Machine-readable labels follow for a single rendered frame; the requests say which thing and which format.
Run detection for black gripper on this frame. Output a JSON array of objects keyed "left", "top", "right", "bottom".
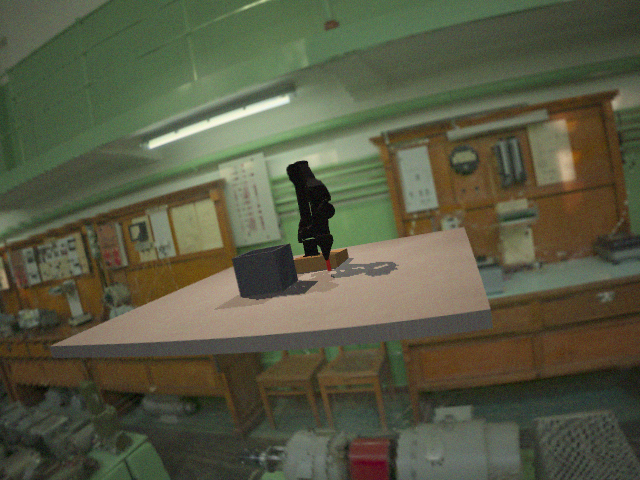
[{"left": 312, "top": 218, "right": 333, "bottom": 260}]

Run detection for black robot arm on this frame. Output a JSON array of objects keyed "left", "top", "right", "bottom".
[{"left": 286, "top": 160, "right": 335, "bottom": 257}]

